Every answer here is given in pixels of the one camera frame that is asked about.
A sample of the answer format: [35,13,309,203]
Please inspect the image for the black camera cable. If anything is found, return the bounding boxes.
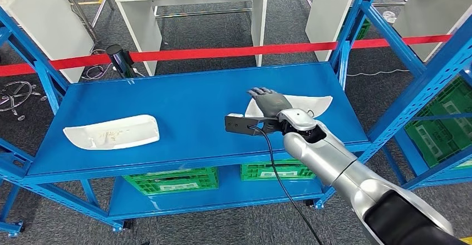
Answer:
[248,125,325,245]

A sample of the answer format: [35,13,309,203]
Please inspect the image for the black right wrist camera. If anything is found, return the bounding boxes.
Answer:
[224,113,283,136]

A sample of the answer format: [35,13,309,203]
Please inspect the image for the blue metal shelf rack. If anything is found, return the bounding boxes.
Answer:
[0,184,25,237]
[380,112,472,192]
[0,0,472,234]

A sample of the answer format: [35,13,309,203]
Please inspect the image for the green plastic folding crate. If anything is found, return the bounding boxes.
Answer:
[122,166,220,196]
[404,117,472,169]
[355,17,372,41]
[420,75,472,141]
[240,159,317,182]

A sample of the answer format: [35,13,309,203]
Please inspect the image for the chrome office chair base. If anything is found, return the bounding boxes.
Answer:
[0,81,48,121]

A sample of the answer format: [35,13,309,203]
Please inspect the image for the black stanchion post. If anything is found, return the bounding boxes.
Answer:
[106,44,138,79]

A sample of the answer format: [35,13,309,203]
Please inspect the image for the tangled floor cables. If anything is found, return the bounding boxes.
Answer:
[80,48,112,81]

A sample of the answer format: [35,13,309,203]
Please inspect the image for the white curved plastic part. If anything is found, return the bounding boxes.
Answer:
[62,114,160,151]
[244,95,333,119]

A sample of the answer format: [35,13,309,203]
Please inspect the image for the red barrier belt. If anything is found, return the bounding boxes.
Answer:
[0,34,453,77]

